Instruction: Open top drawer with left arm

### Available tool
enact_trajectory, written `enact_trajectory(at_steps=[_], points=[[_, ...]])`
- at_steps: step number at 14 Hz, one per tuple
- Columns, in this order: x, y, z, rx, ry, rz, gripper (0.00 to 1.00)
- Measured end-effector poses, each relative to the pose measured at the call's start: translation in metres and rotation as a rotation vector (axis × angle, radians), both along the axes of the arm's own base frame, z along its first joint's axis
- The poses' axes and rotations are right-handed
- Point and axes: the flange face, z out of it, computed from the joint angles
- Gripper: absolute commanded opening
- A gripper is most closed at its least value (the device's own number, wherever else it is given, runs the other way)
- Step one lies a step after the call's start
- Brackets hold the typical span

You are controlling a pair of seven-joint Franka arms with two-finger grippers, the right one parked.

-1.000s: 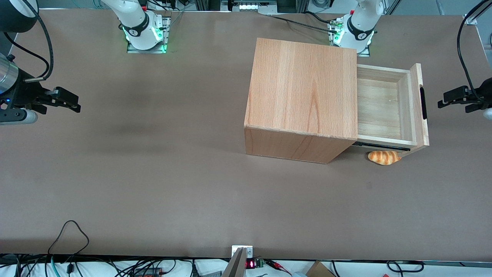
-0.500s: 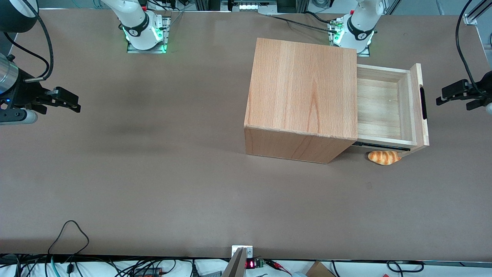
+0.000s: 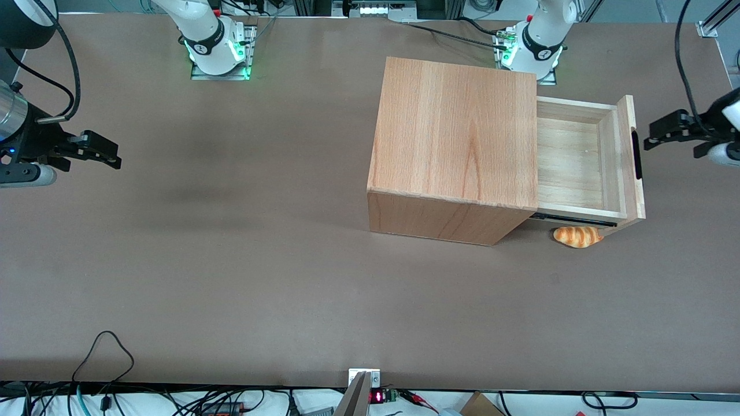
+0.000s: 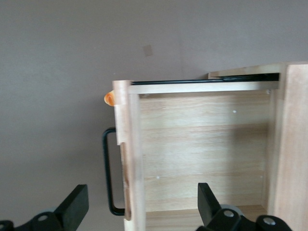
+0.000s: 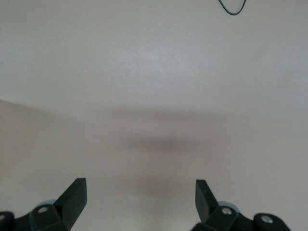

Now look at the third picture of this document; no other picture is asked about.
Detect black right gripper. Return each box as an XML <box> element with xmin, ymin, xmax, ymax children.
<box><xmin>0</xmin><ymin>104</ymin><xmax>122</xmax><ymax>173</ymax></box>

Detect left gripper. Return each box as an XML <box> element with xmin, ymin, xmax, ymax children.
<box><xmin>643</xmin><ymin>87</ymin><xmax>740</xmax><ymax>158</ymax></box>

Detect wooden drawer with black handle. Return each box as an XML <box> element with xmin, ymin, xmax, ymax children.
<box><xmin>535</xmin><ymin>94</ymin><xmax>647</xmax><ymax>235</ymax></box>

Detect black metal drawer slide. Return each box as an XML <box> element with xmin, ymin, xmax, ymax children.
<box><xmin>530</xmin><ymin>213</ymin><xmax>619</xmax><ymax>228</ymax></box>

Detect light wooden drawer cabinet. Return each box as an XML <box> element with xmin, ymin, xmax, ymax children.
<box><xmin>367</xmin><ymin>56</ymin><xmax>539</xmax><ymax>247</ymax></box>

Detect orange striped toy bread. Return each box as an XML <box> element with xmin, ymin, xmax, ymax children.
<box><xmin>553</xmin><ymin>225</ymin><xmax>605</xmax><ymax>249</ymax></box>

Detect white power strip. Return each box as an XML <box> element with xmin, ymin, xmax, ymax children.
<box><xmin>346</xmin><ymin>0</ymin><xmax>418</xmax><ymax>18</ymax></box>

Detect brown cardboard piece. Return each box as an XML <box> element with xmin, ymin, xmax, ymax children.
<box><xmin>459</xmin><ymin>391</ymin><xmax>505</xmax><ymax>416</ymax></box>

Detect angled wooden beam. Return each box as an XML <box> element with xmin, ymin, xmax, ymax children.
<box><xmin>333</xmin><ymin>372</ymin><xmax>372</xmax><ymax>416</ymax></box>

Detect red clip leads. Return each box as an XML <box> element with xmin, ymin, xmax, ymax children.
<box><xmin>399</xmin><ymin>389</ymin><xmax>441</xmax><ymax>414</ymax></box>

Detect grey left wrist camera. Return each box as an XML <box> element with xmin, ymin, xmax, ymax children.
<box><xmin>708</xmin><ymin>142</ymin><xmax>740</xmax><ymax>169</ymax></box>

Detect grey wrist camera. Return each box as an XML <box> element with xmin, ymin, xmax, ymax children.
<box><xmin>0</xmin><ymin>164</ymin><xmax>58</xmax><ymax>189</ymax></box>
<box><xmin>708</xmin><ymin>142</ymin><xmax>740</xmax><ymax>169</ymax></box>

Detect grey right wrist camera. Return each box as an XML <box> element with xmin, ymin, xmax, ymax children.
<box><xmin>0</xmin><ymin>164</ymin><xmax>58</xmax><ymax>189</ymax></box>

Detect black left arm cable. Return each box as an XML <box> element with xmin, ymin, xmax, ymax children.
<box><xmin>675</xmin><ymin>0</ymin><xmax>709</xmax><ymax>131</ymax></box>

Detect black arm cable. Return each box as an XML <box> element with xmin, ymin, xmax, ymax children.
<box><xmin>5</xmin><ymin>0</ymin><xmax>82</xmax><ymax>124</ymax></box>
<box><xmin>675</xmin><ymin>0</ymin><xmax>709</xmax><ymax>131</ymax></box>

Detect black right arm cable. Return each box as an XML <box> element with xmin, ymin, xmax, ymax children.
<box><xmin>5</xmin><ymin>0</ymin><xmax>82</xmax><ymax>124</ymax></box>

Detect aluminium profile frame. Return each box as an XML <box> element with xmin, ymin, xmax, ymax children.
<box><xmin>696</xmin><ymin>0</ymin><xmax>740</xmax><ymax>39</ymax></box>

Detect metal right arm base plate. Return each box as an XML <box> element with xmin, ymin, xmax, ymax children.
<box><xmin>191</xmin><ymin>23</ymin><xmax>258</xmax><ymax>81</ymax></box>

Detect black looped cable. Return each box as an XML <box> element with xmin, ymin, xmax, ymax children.
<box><xmin>71</xmin><ymin>330</ymin><xmax>135</xmax><ymax>383</ymax></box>

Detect black cable on table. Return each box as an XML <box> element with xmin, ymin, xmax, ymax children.
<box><xmin>402</xmin><ymin>21</ymin><xmax>509</xmax><ymax>49</ymax></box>

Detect black coiled cable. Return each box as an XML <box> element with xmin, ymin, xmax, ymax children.
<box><xmin>580</xmin><ymin>391</ymin><xmax>639</xmax><ymax>411</ymax></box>

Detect small metal bracket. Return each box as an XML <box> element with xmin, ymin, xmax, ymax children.
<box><xmin>348</xmin><ymin>368</ymin><xmax>382</xmax><ymax>389</ymax></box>

